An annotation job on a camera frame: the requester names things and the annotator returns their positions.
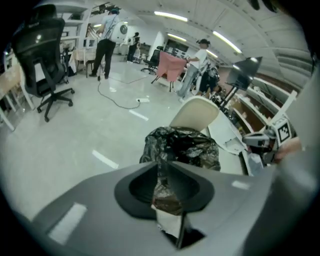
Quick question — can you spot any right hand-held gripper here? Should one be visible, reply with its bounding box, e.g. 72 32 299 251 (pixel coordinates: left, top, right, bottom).
241 116 298 165

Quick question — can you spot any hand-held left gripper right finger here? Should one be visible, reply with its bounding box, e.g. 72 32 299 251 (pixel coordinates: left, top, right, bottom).
166 161 216 250

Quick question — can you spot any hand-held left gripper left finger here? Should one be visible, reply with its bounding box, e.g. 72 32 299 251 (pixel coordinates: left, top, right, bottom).
114 161 160 221

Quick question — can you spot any black plastic garbage bag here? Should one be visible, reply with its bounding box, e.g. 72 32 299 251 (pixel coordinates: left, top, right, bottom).
139 125 222 216

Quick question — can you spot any person's right forearm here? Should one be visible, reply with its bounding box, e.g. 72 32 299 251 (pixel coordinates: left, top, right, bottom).
276 136 303 162

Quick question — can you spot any white metal storage shelf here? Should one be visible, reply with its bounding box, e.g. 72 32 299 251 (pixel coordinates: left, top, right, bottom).
231 76 299 137

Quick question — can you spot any person's white shirt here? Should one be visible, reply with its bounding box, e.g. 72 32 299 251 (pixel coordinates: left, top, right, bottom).
244 71 320 256

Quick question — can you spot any white round chair back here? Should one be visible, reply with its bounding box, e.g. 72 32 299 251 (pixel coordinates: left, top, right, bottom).
169 95 221 133

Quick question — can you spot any pink fabric chair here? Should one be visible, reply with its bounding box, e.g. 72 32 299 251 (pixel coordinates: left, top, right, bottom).
150 51 188 93

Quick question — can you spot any white round backpack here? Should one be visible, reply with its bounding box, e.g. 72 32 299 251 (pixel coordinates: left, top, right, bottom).
109 20 130 43

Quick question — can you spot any black mesh office chair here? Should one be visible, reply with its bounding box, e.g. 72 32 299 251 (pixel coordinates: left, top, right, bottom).
10 4 76 123

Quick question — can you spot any black floor cable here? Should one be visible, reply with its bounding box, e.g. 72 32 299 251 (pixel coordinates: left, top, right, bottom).
96 74 141 110

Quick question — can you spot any white frame desk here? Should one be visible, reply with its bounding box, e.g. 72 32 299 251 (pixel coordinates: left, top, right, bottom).
0 57 36 132

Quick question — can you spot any white wall shelving unit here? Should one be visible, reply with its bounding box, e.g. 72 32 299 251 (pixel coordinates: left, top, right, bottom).
59 4 91 49

